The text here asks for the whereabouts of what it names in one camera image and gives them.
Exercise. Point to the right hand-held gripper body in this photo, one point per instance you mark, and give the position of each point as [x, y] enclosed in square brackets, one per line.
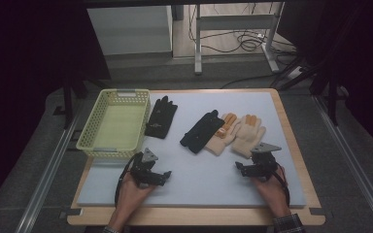
[263, 163]

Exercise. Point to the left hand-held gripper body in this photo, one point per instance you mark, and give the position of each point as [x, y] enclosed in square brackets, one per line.
[144, 168]

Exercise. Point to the cream glove with bear charm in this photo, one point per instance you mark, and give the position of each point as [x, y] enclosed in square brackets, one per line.
[218, 144]

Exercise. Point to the cream glove with orange fingers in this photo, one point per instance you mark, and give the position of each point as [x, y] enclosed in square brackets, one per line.
[247, 136]

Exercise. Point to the yellow-green plastic basket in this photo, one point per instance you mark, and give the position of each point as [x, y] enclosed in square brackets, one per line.
[119, 124]

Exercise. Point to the black glove with small logo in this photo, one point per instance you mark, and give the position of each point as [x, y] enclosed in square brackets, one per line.
[160, 119]

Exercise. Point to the plain black glove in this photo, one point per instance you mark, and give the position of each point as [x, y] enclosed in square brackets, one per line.
[200, 132]

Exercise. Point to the person's left hand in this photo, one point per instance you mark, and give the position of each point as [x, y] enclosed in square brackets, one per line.
[132, 195]

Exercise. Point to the person's right hand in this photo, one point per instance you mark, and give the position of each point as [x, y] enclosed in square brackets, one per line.
[272, 194]

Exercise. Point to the wooden table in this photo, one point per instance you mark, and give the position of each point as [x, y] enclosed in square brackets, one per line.
[191, 217]

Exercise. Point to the black metal stand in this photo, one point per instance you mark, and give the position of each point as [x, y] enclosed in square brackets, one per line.
[67, 103]
[332, 97]

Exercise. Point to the white power strip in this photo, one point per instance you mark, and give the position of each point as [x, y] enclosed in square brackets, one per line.
[294, 73]

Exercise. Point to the white cabinet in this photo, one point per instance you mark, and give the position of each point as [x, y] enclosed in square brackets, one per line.
[129, 29]

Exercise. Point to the dark curtain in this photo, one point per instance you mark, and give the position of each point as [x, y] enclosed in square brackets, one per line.
[362, 64]
[29, 64]

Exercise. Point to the aluminium rail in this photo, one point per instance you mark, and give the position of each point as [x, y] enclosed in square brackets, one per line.
[42, 191]
[356, 171]

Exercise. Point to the white metal desk frame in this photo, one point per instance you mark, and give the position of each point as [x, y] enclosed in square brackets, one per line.
[236, 22]

